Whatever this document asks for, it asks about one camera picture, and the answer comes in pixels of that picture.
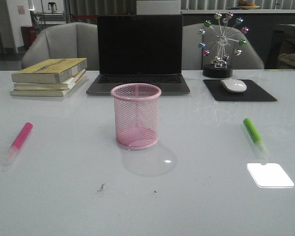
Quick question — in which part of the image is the red trash bin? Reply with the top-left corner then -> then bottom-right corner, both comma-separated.
21,26 -> 37,50

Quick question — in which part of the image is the top yellow book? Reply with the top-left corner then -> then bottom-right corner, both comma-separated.
11,58 -> 88,84

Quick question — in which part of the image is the black mouse pad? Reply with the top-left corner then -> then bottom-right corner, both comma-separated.
203,79 -> 277,102

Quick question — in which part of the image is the middle cream book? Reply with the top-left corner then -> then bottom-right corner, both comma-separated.
14,69 -> 86,90

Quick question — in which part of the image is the white computer mouse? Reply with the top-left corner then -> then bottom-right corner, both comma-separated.
220,79 -> 247,93

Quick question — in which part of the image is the cream book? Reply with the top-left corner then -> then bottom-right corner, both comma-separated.
14,69 -> 86,90
10,77 -> 84,97

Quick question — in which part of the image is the pink mesh pen holder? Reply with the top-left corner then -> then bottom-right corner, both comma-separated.
111,83 -> 161,149

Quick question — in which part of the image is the pink highlighter pen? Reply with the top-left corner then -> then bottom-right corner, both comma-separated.
2,122 -> 33,166

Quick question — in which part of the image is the dark grey laptop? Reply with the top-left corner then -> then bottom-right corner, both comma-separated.
86,15 -> 190,95

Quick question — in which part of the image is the bottom cream book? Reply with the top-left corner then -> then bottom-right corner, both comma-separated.
10,77 -> 84,97

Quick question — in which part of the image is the grey armchair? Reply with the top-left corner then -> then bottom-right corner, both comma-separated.
21,22 -> 99,71
182,23 -> 264,70

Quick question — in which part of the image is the fruit bowl on counter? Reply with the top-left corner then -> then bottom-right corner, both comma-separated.
237,0 -> 259,10

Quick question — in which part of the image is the ferris wheel desk ornament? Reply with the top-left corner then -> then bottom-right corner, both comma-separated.
198,11 -> 247,78

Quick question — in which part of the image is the left grey armchair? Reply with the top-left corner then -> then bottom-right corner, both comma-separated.
21,22 -> 99,71

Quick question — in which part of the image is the green highlighter pen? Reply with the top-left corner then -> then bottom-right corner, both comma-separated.
243,118 -> 268,159

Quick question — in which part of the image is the right grey armchair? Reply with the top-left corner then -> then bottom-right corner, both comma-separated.
182,23 -> 264,70

